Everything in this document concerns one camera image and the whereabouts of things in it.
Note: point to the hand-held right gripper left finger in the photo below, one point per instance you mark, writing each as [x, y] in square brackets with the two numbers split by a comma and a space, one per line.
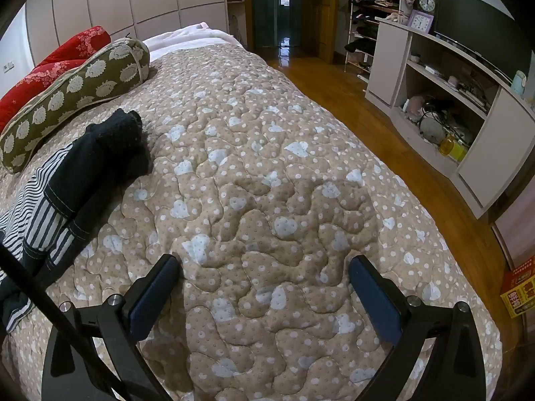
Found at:
[151, 296]

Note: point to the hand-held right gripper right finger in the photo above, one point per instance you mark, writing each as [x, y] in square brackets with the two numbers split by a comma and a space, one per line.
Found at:
[376, 296]

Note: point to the dark striped pants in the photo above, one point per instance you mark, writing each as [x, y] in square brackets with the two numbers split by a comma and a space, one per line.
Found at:
[104, 146]

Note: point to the orange cardboard box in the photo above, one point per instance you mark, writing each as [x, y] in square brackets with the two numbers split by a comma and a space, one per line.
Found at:
[520, 288]

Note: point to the beige quilted bedspread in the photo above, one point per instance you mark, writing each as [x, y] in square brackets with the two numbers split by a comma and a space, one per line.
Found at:
[271, 175]

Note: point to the yellow bottle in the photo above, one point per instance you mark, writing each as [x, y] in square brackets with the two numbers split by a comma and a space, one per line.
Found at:
[451, 148]

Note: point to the white round appliance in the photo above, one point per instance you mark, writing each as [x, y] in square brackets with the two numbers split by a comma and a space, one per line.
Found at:
[431, 130]

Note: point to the white television cabinet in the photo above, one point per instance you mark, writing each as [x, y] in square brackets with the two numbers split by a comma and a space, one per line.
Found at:
[505, 142]

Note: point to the olive hedgehog print pillow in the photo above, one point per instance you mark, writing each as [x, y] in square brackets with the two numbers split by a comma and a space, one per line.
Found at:
[83, 87]

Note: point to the teal cup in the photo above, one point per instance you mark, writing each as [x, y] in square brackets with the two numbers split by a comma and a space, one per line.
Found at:
[519, 83]

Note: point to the red floral quilt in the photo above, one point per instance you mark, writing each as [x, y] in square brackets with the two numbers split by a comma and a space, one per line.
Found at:
[62, 54]

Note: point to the white shoe rack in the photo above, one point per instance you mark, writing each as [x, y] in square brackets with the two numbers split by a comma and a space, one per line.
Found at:
[368, 21]

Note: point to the purple square clock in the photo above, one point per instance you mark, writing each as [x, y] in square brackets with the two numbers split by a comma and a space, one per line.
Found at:
[420, 21]

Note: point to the yellow wooden door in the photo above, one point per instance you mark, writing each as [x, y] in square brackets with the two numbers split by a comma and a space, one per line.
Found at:
[324, 12]

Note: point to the black television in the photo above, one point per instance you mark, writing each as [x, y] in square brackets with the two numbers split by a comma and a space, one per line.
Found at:
[468, 16]

